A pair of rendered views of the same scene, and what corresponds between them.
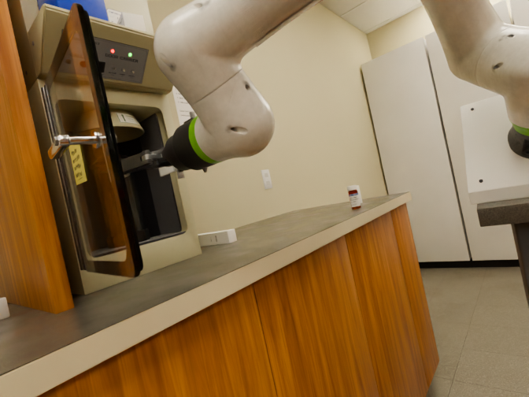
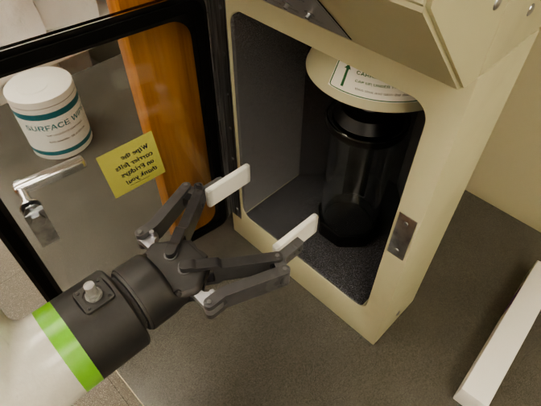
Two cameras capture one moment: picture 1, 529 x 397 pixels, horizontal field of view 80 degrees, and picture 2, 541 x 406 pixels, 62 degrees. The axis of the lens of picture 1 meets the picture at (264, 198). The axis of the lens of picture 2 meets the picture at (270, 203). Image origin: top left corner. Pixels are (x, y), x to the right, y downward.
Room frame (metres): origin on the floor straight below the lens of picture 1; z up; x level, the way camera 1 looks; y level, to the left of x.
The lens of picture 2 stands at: (0.79, -0.10, 1.60)
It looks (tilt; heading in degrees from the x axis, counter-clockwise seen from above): 48 degrees down; 95
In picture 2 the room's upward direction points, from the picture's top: straight up
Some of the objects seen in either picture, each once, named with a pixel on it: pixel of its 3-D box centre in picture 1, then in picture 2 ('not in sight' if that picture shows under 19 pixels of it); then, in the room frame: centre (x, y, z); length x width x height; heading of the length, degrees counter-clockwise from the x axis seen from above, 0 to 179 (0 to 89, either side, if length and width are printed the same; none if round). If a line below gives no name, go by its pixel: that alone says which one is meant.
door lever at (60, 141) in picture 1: (71, 146); not in sight; (0.48, 0.27, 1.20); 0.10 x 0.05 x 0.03; 42
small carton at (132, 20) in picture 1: (132, 31); not in sight; (0.80, 0.23, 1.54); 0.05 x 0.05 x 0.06; 38
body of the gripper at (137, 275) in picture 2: (178, 153); (165, 277); (0.65, 0.15, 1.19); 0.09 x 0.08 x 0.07; 49
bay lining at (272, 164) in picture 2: (109, 182); (363, 132); (0.88, 0.41, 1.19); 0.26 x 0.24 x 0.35; 140
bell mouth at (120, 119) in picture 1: (109, 126); (386, 44); (0.88, 0.38, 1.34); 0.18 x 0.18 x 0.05
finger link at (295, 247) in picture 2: not in sight; (291, 260); (0.78, 0.19, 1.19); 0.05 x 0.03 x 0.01; 49
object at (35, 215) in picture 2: not in sight; (41, 225); (0.49, 0.21, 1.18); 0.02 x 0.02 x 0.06; 42
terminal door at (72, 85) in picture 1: (83, 162); (118, 176); (0.56, 0.30, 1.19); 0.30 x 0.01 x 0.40; 42
